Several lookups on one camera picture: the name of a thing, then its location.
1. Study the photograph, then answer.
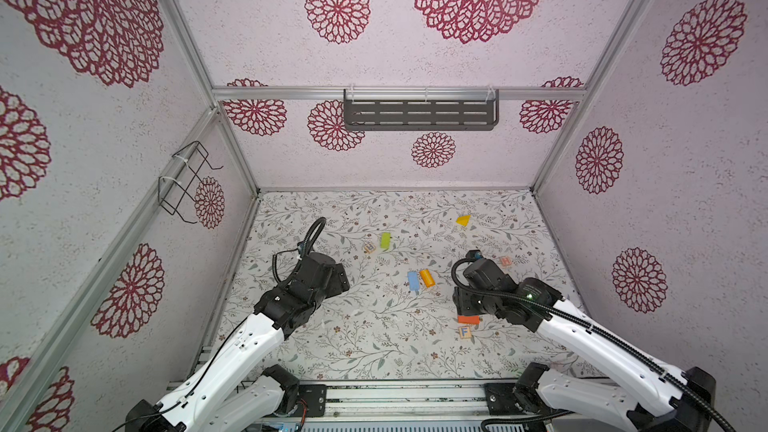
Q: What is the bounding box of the red orange wood block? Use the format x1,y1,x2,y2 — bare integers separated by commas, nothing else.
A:
457,315,482,326

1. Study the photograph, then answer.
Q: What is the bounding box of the orange yellow wood block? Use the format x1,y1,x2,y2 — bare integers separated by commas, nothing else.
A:
419,269,436,288

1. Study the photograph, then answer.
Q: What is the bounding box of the light blue wood block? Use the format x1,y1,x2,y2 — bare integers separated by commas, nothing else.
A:
407,271,421,295

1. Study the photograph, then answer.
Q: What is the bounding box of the green wood block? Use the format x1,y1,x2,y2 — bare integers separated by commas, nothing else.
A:
380,232,391,250

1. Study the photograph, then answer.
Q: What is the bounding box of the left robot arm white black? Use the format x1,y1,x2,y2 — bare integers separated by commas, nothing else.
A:
117,252,350,431

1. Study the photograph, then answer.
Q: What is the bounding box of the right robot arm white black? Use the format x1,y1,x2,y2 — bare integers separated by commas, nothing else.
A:
450,250,734,431

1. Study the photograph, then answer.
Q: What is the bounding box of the yellow triangle wood block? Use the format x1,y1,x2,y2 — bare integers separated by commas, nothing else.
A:
456,215,471,227

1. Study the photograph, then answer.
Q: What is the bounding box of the letter F wood cube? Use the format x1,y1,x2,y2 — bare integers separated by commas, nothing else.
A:
458,325,472,340

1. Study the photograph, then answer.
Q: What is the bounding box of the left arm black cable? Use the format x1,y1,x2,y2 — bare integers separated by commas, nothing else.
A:
271,216,328,286

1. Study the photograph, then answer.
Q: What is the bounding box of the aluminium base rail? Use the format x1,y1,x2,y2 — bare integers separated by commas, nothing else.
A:
152,377,661,424

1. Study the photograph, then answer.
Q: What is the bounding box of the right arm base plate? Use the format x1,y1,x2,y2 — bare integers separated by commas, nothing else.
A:
483,382,523,416

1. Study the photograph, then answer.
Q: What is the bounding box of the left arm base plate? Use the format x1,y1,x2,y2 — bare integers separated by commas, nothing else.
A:
286,383,328,419

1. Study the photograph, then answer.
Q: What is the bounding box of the grey metal wall shelf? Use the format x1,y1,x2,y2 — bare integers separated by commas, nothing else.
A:
342,90,499,132

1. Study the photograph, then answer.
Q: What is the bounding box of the black wire wall basket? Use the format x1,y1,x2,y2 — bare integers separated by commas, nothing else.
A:
156,141,226,230

